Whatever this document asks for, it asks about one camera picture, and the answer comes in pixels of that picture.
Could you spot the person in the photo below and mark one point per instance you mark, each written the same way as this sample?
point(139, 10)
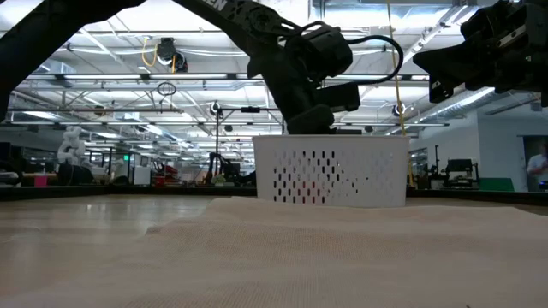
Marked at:
point(537, 167)

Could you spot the pink cloth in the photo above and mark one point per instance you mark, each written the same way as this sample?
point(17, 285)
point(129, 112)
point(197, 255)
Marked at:
point(299, 256)

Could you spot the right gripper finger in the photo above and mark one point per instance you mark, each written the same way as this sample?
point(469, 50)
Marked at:
point(449, 80)
point(449, 57)

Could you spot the black tripod stand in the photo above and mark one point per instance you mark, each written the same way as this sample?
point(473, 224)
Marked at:
point(217, 141)

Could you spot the white perforated plastic basket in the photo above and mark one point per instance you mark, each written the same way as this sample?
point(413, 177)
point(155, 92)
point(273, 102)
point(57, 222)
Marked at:
point(265, 171)

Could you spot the black monitor on stand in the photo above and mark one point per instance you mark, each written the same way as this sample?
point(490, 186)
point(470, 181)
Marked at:
point(459, 169)

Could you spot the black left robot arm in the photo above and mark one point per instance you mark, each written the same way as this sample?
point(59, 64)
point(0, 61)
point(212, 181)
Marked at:
point(25, 43)

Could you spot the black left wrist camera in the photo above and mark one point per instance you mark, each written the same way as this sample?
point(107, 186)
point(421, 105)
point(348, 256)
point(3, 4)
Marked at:
point(342, 97)

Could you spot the green panel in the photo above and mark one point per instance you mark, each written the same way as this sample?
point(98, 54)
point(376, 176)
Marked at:
point(496, 185)

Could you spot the white robot figure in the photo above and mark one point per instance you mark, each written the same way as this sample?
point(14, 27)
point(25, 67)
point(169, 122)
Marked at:
point(72, 145)

